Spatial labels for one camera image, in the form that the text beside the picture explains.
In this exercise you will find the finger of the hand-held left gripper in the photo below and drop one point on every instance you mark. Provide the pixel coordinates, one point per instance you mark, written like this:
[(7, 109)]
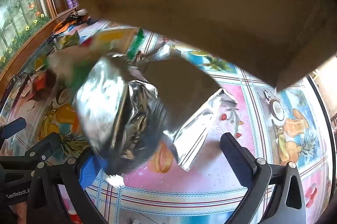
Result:
[(44, 146), (13, 127)]

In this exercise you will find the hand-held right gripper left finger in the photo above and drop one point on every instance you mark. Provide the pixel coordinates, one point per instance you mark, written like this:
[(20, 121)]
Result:
[(88, 174)]

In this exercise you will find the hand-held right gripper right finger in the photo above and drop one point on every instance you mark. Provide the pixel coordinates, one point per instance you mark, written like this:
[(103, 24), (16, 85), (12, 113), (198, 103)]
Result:
[(237, 158)]

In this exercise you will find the silver foil bag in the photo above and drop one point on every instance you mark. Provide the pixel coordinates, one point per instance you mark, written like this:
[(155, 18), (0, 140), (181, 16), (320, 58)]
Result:
[(118, 113)]

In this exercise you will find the large cracker pack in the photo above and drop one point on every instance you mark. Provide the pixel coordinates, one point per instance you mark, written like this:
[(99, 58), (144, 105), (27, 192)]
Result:
[(115, 38)]

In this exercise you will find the brown cardboard box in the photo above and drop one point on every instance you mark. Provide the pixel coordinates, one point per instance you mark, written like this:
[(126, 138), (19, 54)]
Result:
[(197, 3)]

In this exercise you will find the flat silver foil pouch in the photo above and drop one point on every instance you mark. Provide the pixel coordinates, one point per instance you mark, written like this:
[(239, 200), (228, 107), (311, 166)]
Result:
[(202, 129)]

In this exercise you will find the small red white-edged snack packet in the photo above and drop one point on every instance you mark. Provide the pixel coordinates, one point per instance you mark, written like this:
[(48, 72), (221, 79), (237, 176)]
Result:
[(39, 85)]

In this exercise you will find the printed fruit tablecloth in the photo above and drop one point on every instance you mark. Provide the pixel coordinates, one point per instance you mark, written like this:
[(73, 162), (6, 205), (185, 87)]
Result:
[(263, 113)]

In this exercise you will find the brown wooden cabinet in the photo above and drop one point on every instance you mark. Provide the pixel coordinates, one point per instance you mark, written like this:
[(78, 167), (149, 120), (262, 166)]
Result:
[(31, 42)]

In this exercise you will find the orange black white scarf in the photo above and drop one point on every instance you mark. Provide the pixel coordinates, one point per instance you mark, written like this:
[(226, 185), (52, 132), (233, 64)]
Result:
[(63, 25)]

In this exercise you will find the flower wall mural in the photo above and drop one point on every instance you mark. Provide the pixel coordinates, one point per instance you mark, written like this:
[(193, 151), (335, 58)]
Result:
[(18, 11)]

